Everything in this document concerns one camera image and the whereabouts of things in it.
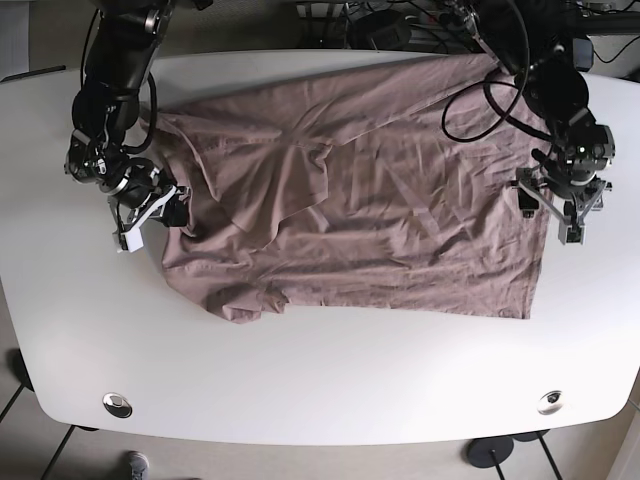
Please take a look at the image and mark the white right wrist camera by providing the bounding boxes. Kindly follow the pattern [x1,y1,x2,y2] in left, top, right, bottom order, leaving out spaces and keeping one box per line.
[113,229,144,253]

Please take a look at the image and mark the black round stand base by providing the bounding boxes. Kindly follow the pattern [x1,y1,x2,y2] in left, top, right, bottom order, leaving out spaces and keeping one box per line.
[465,436,514,469]

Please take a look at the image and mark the silver table grommet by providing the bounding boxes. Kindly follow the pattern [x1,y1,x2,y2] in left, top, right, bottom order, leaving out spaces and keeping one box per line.
[536,390,565,416]
[102,392,133,419]

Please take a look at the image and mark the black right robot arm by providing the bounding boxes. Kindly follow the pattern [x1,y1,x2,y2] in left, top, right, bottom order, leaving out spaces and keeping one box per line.
[64,1,188,252]

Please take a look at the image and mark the left silver table grommet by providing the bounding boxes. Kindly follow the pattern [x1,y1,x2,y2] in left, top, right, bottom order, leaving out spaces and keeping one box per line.
[102,392,133,419]

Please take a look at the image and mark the grey shoe on floor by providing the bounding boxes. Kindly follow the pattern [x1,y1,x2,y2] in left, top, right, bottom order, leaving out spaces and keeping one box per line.
[127,452,150,480]

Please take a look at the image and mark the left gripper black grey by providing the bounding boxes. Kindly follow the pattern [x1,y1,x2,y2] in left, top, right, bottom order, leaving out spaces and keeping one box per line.
[511,168,612,231]

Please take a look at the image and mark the pink mauve T-shirt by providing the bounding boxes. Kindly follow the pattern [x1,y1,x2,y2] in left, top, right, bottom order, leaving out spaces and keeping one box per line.
[152,55,548,323]

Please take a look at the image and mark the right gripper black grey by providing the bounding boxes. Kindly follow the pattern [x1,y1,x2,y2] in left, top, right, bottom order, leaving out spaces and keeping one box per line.
[107,167,190,234]

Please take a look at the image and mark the right silver table grommet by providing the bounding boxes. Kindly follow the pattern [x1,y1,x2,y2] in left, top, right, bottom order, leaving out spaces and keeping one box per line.
[536,390,565,416]

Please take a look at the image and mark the black box under table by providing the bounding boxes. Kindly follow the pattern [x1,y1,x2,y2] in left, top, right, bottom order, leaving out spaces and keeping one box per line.
[347,10,411,50]

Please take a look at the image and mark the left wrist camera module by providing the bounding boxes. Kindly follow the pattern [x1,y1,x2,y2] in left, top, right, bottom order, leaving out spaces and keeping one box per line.
[558,223,585,245]

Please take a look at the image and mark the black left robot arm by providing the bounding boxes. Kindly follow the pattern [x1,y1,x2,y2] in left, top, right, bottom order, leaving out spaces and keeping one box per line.
[445,1,615,244]

